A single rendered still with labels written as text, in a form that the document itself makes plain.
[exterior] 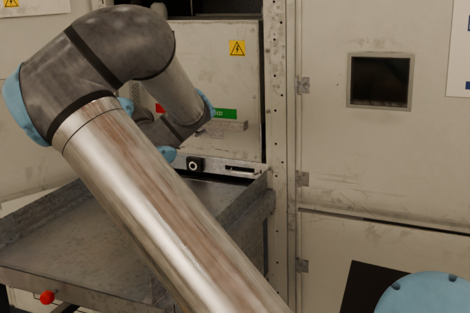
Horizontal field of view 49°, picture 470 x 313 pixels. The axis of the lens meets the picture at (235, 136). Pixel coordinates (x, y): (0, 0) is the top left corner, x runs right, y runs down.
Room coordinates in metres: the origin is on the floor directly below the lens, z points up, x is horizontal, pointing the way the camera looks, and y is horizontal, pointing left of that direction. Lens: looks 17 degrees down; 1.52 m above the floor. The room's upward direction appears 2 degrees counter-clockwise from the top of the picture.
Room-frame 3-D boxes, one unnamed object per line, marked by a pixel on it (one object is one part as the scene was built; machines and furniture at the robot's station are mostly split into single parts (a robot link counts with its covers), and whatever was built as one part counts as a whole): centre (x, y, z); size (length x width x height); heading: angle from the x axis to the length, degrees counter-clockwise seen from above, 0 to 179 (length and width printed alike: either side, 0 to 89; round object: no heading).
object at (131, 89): (1.76, 0.36, 1.14); 0.08 x 0.05 x 0.17; 155
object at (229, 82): (1.73, 0.14, 1.15); 0.48 x 0.01 x 0.48; 65
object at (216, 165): (1.74, 0.13, 0.89); 0.54 x 0.05 x 0.06; 65
